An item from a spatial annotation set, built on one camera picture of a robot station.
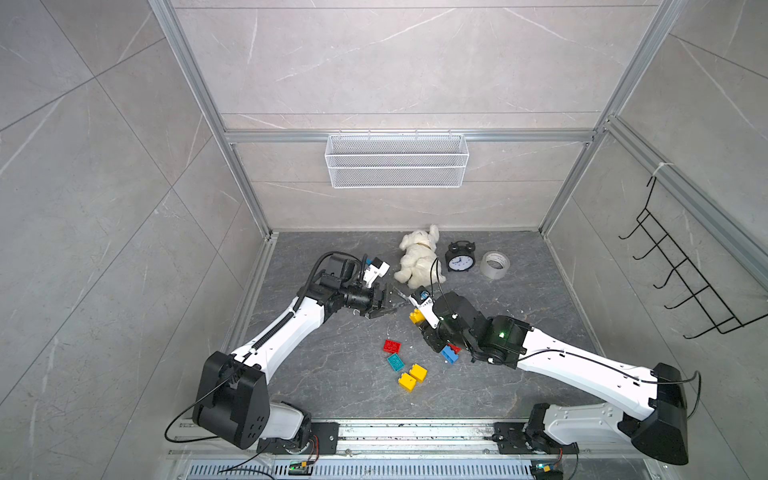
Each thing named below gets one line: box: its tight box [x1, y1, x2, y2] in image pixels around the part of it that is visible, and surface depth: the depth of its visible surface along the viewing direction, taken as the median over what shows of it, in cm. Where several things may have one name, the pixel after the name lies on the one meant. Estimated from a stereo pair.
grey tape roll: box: [480, 251, 511, 279], surface depth 109 cm
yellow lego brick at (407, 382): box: [398, 372, 417, 393], surface depth 82 cm
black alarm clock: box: [445, 240, 476, 273], surface depth 104 cm
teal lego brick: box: [387, 353, 405, 372], surface depth 87 cm
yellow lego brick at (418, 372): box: [409, 363, 428, 383], surface depth 83 cm
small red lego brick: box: [383, 339, 401, 354], surface depth 90 cm
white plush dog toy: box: [394, 225, 447, 289], surface depth 103 cm
